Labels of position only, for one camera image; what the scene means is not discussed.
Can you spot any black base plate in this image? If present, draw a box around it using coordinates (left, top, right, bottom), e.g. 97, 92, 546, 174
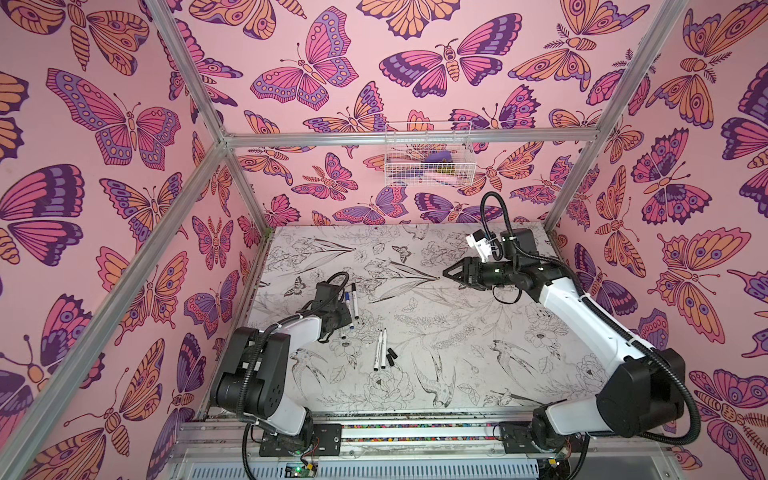
497, 418, 584, 456
259, 423, 342, 458

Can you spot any green circuit board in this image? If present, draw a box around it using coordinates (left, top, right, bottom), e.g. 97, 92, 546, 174
284, 463, 318, 479

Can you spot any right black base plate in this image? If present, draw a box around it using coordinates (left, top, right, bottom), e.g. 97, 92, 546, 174
497, 418, 584, 456

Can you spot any white wire basket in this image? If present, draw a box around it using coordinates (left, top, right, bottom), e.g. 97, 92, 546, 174
381, 122, 477, 188

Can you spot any white slotted cable duct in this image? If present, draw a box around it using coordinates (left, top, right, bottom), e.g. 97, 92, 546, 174
187, 459, 541, 480

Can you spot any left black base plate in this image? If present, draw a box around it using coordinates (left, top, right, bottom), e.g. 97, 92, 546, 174
259, 423, 342, 458

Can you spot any white pen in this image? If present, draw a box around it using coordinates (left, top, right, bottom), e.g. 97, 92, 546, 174
344, 293, 354, 329
379, 329, 388, 370
373, 330, 384, 372
350, 287, 360, 320

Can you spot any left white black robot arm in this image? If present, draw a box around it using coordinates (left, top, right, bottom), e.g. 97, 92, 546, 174
209, 271, 353, 442

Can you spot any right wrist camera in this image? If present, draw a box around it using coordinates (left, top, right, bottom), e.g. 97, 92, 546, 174
466, 230, 504, 263

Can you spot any aluminium frame bar back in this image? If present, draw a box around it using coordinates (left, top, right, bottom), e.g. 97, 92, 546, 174
226, 128, 599, 148

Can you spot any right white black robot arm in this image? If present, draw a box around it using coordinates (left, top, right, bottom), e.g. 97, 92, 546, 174
443, 193, 702, 452

